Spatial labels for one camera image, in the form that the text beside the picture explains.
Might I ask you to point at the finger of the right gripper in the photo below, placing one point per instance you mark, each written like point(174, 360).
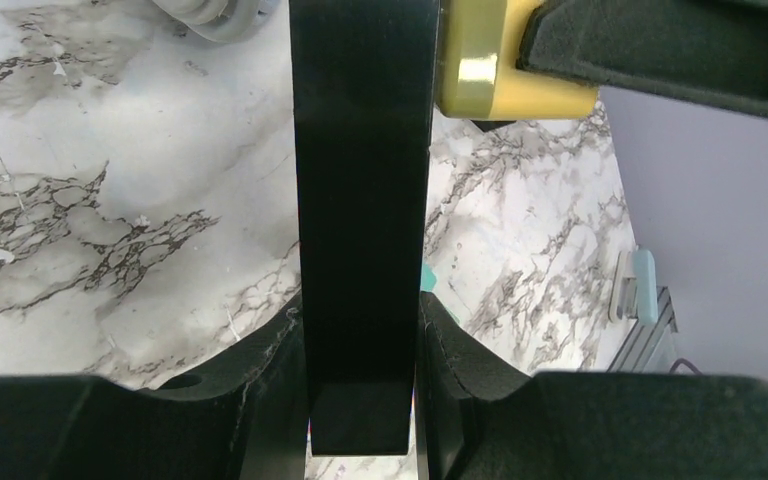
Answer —
point(710, 53)

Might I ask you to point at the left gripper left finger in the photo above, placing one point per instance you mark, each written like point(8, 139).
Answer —
point(240, 415)

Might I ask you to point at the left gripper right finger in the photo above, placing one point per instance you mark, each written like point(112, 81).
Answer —
point(480, 418)

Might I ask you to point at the teal plug adapter round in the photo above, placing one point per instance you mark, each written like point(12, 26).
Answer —
point(428, 279)

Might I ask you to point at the yellow plug adapter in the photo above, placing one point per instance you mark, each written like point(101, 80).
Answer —
point(477, 76)

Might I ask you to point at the black power strip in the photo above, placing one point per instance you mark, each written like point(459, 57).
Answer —
point(363, 78)

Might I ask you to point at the light blue small device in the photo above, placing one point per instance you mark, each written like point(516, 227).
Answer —
point(634, 293)

